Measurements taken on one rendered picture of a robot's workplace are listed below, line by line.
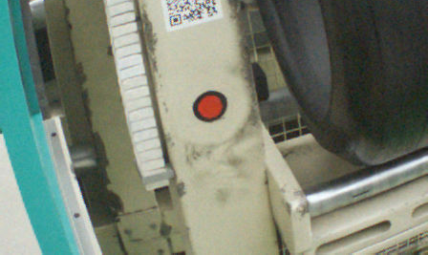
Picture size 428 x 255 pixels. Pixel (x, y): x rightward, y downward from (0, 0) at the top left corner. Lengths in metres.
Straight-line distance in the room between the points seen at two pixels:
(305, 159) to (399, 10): 0.58
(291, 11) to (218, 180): 0.37
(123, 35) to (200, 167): 0.22
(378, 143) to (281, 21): 0.42
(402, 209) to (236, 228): 0.26
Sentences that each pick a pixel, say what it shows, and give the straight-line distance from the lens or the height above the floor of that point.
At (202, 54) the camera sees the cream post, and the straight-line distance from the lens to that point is 1.50.
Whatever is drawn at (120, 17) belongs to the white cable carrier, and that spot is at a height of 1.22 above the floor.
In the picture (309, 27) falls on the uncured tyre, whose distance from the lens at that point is 1.85.
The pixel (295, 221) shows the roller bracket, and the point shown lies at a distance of 1.53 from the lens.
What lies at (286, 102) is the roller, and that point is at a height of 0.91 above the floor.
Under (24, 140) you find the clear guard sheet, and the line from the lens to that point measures 0.55.
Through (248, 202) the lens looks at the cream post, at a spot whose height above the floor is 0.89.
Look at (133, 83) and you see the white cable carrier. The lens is 1.51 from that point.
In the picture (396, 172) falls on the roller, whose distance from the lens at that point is 1.61.
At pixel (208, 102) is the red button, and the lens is 1.53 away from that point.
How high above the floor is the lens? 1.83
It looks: 30 degrees down
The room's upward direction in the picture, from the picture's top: 10 degrees counter-clockwise
